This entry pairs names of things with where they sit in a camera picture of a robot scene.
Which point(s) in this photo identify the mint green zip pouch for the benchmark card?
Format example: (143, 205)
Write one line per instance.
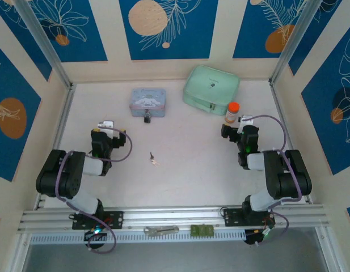
(210, 86)

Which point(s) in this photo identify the green terminal block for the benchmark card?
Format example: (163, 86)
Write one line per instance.
(202, 229)

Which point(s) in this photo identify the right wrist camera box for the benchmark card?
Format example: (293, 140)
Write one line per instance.
(245, 119)

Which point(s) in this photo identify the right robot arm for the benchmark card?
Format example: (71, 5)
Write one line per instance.
(288, 175)

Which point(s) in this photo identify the aluminium mounting rail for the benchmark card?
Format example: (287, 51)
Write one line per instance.
(169, 216)

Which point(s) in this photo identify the small key bunch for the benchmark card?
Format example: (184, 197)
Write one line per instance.
(152, 160)

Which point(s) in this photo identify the black controller board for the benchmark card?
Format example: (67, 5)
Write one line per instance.
(92, 235)
(258, 236)

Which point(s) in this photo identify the orange capped bottle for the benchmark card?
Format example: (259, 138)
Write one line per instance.
(232, 112)

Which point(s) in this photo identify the aluminium frame post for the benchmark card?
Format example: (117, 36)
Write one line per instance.
(294, 39)
(41, 39)

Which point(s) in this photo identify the light blue cartoon tin box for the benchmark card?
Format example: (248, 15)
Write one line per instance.
(147, 100)

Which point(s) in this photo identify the silver wrench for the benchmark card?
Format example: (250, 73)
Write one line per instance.
(159, 230)

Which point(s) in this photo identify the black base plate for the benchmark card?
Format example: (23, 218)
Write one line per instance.
(115, 219)
(232, 217)

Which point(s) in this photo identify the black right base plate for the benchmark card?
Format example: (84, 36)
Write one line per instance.
(232, 217)

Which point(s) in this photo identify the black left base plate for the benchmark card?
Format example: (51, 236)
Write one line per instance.
(115, 219)

